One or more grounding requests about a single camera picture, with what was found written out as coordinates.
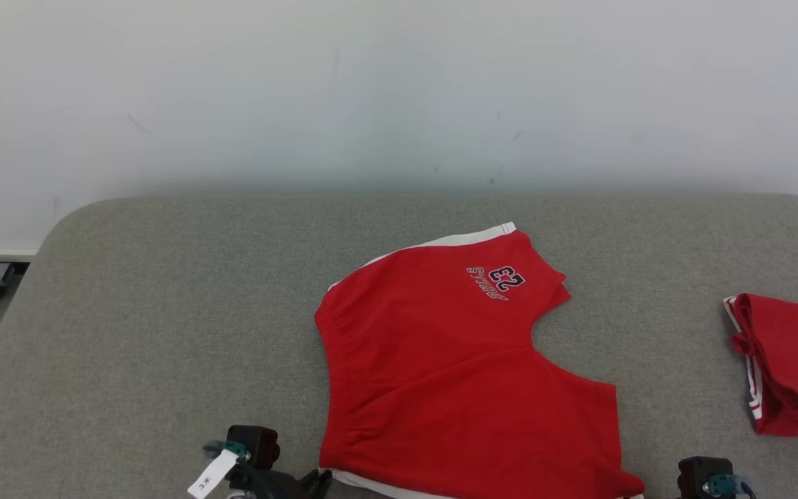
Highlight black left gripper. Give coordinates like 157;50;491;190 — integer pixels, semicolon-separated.
229;466;335;499

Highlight red shorts with white trim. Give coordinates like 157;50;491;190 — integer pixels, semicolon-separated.
314;222;646;499

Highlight red white jersey shirt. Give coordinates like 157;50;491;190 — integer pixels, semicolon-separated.
723;293;798;445

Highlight white paper label tag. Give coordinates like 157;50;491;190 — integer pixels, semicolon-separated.
188;449;241;499

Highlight teal left camera connector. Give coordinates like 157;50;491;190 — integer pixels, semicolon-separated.
204;440;251;462

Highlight teal camera connector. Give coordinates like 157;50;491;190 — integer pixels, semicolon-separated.
702;475;746;497
204;440;251;462

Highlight teal right camera connector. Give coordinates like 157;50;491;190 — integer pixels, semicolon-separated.
702;475;746;497

